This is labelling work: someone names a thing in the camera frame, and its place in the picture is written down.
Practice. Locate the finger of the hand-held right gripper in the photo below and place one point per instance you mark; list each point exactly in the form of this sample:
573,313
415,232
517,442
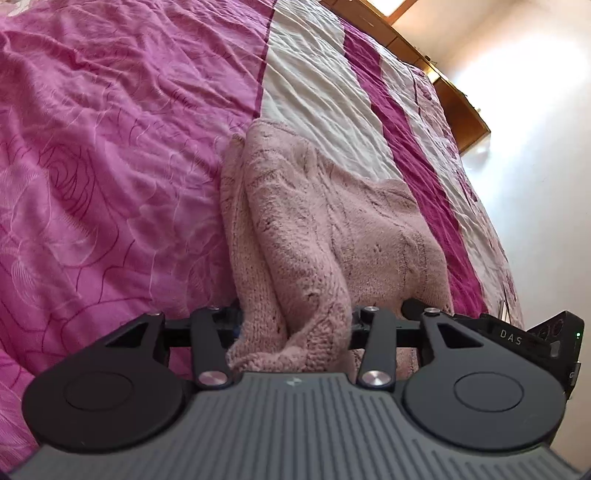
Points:
412,308

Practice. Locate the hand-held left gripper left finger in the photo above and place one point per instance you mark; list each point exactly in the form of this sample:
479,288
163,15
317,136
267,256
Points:
226,325

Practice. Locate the bright window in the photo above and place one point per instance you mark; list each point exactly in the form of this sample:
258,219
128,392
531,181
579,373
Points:
392,4

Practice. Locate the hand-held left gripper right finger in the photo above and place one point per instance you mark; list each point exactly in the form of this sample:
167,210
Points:
369,321

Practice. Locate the pink striped floral bedspread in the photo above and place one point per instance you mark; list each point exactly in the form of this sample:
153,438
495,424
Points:
115,138

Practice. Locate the pink knitted cardigan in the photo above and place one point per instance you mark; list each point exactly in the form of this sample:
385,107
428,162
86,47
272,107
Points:
323,221

